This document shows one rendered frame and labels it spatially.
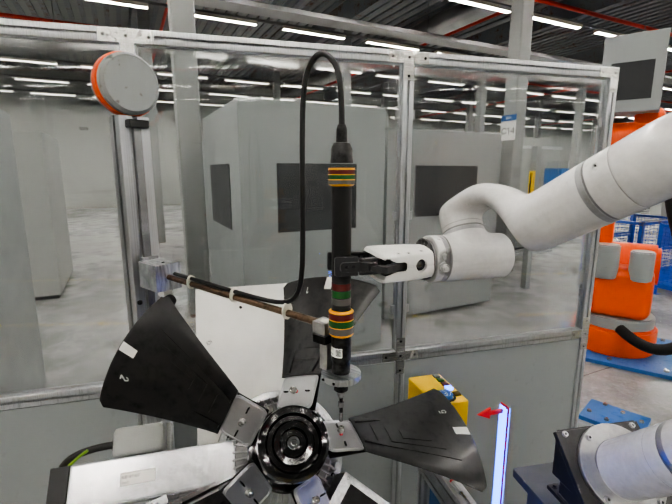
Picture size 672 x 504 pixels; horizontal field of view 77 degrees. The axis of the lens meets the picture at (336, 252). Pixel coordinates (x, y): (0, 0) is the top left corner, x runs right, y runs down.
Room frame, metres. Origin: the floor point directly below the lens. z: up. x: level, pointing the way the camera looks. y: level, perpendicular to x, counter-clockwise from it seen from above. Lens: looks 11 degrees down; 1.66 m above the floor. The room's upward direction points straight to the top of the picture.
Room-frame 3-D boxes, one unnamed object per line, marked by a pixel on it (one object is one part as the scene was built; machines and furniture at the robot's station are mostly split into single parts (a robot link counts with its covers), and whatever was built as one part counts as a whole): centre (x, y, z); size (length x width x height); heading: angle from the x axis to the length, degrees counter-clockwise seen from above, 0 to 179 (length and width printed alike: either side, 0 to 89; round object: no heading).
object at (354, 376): (0.70, 0.00, 1.35); 0.09 x 0.07 x 0.10; 50
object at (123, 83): (1.16, 0.54, 1.88); 0.16 x 0.07 x 0.16; 140
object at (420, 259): (0.73, -0.11, 1.51); 0.11 x 0.10 x 0.07; 105
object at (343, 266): (0.67, -0.03, 1.51); 0.07 x 0.03 x 0.03; 105
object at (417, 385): (1.08, -0.28, 1.02); 0.16 x 0.10 x 0.11; 15
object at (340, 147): (0.70, -0.01, 1.50); 0.04 x 0.04 x 0.46
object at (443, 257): (0.74, -0.17, 1.51); 0.09 x 0.03 x 0.08; 15
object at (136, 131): (1.13, 0.51, 1.48); 0.05 x 0.03 x 0.62; 140
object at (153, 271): (1.10, 0.47, 1.39); 0.10 x 0.07 x 0.09; 50
